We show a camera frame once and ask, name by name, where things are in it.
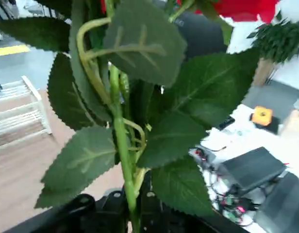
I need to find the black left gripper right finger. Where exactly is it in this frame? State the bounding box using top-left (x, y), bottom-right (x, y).
top-left (139, 174), bottom-right (247, 233)

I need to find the red rose bouquet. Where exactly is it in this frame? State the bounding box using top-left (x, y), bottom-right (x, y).
top-left (0, 0), bottom-right (281, 233)

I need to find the black power box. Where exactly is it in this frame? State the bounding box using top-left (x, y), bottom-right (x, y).
top-left (255, 171), bottom-right (299, 233)
top-left (218, 147), bottom-right (287, 192)

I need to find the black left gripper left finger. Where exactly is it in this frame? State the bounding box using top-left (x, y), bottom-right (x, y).
top-left (3, 189), bottom-right (128, 233)

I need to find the white desk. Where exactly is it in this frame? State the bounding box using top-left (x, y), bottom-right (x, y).
top-left (200, 101), bottom-right (299, 233)

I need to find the tangled cable bundle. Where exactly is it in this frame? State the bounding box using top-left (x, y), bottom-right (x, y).
top-left (188, 145), bottom-right (262, 225)

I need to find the white wire rack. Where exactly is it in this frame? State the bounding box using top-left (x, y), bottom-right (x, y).
top-left (0, 75), bottom-right (53, 149)

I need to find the green potted plant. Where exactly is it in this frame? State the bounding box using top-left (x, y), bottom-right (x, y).
top-left (246, 20), bottom-right (299, 64)

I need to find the black office chair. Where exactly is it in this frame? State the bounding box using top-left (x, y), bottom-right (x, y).
top-left (175, 12), bottom-right (228, 59)

